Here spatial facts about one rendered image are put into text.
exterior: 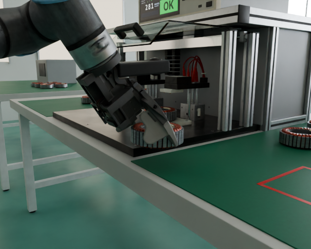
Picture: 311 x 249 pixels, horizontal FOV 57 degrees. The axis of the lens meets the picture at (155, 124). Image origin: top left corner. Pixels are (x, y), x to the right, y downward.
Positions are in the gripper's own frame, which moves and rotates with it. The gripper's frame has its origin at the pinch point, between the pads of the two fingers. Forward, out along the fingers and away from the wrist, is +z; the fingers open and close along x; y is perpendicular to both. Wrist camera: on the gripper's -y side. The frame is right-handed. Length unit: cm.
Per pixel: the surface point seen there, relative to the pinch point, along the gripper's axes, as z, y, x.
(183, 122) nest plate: 16.0, -18.1, -19.2
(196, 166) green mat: 8.1, -1.1, 6.2
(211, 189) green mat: 4.7, 3.9, 16.3
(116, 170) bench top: 4.1, 10.1, -7.8
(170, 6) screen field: -11, -47, -38
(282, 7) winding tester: 8, -76, -16
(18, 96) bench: 11, 1, -184
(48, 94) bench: 23, -18, -184
